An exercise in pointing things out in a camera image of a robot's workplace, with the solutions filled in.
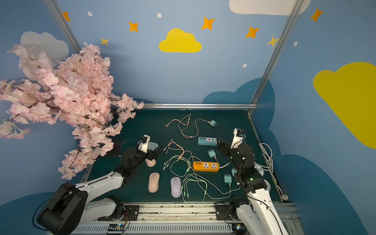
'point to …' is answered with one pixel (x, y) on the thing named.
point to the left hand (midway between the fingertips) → (154, 140)
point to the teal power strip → (205, 141)
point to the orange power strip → (206, 166)
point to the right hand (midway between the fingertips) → (228, 137)
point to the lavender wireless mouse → (176, 187)
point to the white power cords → (268, 152)
